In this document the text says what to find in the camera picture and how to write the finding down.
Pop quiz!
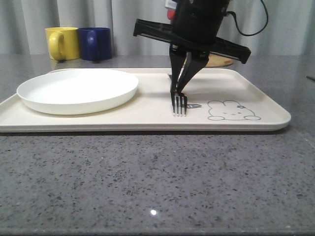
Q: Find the cream rabbit tray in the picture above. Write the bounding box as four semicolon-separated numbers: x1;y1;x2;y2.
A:
0;68;291;133

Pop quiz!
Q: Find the grey curtain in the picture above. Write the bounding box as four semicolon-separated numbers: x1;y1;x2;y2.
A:
0;0;315;56

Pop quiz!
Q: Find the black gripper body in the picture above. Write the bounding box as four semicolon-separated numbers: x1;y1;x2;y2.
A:
133;0;251;64

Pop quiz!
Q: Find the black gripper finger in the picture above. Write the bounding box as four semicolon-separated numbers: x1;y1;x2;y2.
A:
169;52;188;93
177;55;208;93

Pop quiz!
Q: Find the dark blue mug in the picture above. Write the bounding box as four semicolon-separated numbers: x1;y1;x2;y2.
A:
78;27;112;61

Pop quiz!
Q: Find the silver fork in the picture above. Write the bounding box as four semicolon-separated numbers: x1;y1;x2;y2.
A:
167;55;192;117

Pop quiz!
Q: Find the wooden mug tree stand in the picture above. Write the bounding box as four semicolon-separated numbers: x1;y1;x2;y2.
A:
206;54;234;67

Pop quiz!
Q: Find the red mug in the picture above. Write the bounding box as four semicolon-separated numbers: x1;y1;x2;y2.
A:
167;8;175;21

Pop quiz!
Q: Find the black cable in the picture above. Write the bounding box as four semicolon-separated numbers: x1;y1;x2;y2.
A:
225;0;269;37

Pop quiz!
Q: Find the white round plate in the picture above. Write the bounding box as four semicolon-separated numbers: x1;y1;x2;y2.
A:
17;69;139;115

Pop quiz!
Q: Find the yellow mug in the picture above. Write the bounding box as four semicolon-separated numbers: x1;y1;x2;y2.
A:
45;27;80;61

